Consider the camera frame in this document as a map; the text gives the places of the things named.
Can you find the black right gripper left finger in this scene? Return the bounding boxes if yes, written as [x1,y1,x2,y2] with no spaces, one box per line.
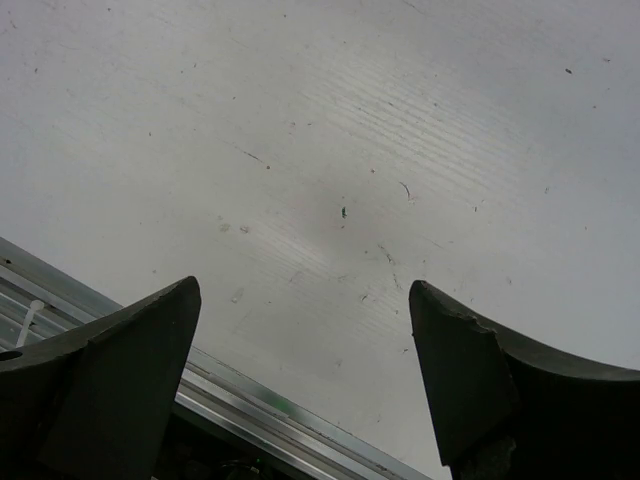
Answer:
[1,276,201,479]

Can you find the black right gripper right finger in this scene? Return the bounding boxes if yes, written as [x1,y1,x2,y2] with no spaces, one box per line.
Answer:
[409,280,639,479]

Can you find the white cable tie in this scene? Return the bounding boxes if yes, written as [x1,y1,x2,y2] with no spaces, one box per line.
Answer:
[16,300,45,348]

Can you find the aluminium frame rail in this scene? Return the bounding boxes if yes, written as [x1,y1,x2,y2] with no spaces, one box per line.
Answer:
[1,240,423,479]

